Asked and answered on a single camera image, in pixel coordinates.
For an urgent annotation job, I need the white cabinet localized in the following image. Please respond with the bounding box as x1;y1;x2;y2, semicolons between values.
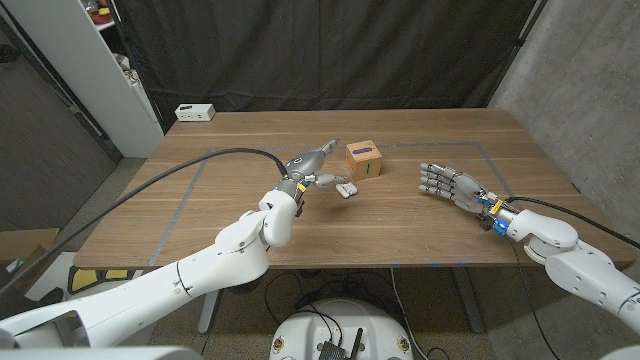
0;0;165;159

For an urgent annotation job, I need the grey tape outline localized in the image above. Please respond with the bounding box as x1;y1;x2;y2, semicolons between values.
147;141;524;269

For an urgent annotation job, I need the wooden block with coloured slots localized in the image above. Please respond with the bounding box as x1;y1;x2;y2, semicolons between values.
345;139;384;182

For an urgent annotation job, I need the black backdrop stand pole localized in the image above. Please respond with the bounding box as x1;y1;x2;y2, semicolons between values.
487;0;550;109

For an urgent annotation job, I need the red item on shelf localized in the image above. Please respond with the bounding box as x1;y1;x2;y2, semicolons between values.
88;7;114;26

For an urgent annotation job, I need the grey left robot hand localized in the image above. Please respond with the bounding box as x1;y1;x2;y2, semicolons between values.
273;139;354;201

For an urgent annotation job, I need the black curtain backdrop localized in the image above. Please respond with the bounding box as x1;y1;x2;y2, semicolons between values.
112;0;540;132

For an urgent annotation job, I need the grey electronics box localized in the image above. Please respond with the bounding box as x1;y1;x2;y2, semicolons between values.
318;340;347;360

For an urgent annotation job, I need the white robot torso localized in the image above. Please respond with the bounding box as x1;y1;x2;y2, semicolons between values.
0;345;204;360

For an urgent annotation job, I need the white AirPods case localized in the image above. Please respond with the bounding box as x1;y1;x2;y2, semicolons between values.
334;181;359;200

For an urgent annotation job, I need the grey table leg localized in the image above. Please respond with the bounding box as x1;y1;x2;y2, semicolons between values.
451;266;485;335

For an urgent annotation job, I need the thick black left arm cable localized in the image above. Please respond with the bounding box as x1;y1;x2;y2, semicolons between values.
0;147;290;297

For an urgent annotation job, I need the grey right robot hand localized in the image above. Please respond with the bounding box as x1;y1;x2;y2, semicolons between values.
418;161;497;215

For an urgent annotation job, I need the white table leg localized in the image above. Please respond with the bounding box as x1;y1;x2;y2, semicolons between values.
197;289;221;335

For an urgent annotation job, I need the white power strip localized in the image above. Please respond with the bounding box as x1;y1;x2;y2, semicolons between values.
174;103;217;123

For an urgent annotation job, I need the black antenna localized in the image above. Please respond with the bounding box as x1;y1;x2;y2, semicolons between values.
348;327;365;360

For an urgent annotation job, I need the cardboard box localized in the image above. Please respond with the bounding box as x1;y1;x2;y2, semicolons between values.
0;228;60;267

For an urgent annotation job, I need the black yellow floor object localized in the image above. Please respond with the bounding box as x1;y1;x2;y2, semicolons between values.
67;265;147;296

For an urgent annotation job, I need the white floor cable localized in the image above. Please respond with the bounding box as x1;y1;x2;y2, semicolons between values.
389;266;427;360

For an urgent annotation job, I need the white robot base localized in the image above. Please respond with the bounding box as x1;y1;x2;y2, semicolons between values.
269;298;415;360

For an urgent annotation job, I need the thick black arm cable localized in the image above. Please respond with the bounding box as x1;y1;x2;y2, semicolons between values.
0;147;290;297
504;196;640;250

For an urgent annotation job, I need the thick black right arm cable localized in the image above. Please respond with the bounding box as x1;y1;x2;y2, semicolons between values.
504;196;640;250

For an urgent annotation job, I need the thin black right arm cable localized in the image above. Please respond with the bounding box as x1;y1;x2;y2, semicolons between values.
504;234;561;360

